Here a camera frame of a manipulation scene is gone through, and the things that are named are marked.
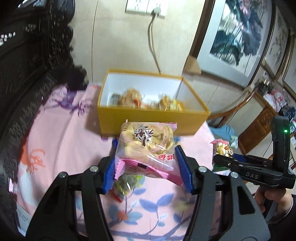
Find pink rice cracker packet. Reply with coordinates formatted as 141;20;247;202
115;122;183;186

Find right hand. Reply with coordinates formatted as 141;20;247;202
254;189;293;215

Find green silver snack packet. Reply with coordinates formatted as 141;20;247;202
112;174;145;202

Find wooden armchair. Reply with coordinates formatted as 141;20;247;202
208;88;275;158

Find blue cloth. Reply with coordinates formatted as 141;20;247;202
209;125;238;149

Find pink patterned tablecloth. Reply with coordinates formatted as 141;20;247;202
14;82;223;241

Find yellow cardboard box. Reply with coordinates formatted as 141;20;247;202
97;69;210;136

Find white paper card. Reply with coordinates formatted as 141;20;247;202
16;203;32;237

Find framed lotus painting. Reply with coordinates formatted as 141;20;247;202
191;1;275;87

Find dark carved wooden furniture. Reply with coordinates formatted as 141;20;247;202
1;1;87;234

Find grey power cable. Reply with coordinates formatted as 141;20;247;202
147;6;163;75

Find white wall socket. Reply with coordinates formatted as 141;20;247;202
125;0;168;17

